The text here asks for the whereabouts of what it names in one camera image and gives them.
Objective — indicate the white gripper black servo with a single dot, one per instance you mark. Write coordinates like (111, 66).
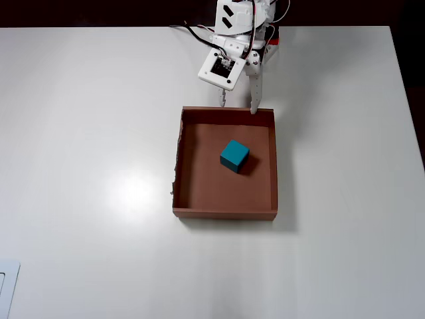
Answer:
(254, 66)

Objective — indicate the blue cube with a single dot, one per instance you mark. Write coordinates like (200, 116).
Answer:
(234, 154)

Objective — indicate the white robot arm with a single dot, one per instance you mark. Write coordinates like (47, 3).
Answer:
(242, 18)

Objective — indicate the brown cardboard box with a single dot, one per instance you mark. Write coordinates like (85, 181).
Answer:
(206, 186)

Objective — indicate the red black table clamp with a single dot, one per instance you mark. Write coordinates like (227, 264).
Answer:
(275, 41)

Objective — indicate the white flat panel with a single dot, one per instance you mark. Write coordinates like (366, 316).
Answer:
(13, 276)

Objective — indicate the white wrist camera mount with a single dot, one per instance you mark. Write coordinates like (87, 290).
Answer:
(207, 74)

